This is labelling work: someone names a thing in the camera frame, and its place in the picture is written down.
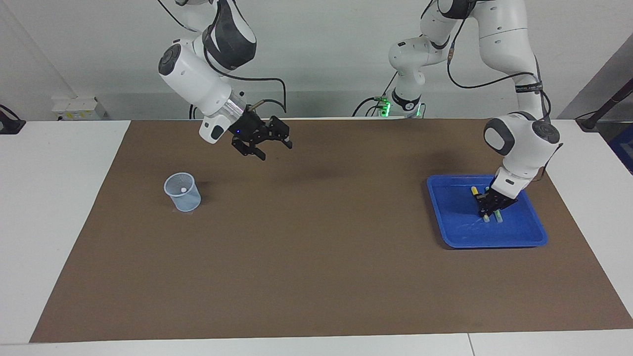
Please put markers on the blue crate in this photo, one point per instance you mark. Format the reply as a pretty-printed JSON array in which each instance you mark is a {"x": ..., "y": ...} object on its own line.
[{"x": 624, "y": 148}]

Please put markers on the black stand leg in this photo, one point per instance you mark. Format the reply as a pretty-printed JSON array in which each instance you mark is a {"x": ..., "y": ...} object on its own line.
[{"x": 606, "y": 106}]

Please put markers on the blue plastic tray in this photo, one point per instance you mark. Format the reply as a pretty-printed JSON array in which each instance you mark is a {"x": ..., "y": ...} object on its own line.
[{"x": 460, "y": 232}]

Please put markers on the black clamp mount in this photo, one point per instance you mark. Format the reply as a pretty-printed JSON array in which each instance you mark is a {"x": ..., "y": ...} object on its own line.
[{"x": 10, "y": 126}]

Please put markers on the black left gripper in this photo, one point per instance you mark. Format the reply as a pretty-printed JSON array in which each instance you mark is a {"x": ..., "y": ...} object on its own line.
[{"x": 498, "y": 198}]

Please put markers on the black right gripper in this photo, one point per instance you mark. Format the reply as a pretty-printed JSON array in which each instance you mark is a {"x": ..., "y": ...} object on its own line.
[{"x": 249, "y": 128}]

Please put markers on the green marker pen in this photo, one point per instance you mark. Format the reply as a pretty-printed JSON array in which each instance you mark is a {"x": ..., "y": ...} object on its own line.
[{"x": 499, "y": 217}]

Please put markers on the translucent plastic cup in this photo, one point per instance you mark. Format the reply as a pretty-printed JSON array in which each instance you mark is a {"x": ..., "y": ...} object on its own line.
[{"x": 190, "y": 200}]

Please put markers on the yellow marker pen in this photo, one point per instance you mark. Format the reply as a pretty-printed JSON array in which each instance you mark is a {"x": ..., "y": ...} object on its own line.
[{"x": 474, "y": 190}]

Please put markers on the brown table mat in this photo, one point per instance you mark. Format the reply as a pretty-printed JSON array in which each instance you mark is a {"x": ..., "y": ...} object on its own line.
[{"x": 316, "y": 247}]

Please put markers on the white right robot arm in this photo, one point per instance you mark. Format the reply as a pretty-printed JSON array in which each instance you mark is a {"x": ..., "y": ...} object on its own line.
[{"x": 198, "y": 79}]

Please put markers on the white power strip box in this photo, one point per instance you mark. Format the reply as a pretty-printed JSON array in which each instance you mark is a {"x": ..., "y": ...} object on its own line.
[{"x": 79, "y": 109}]

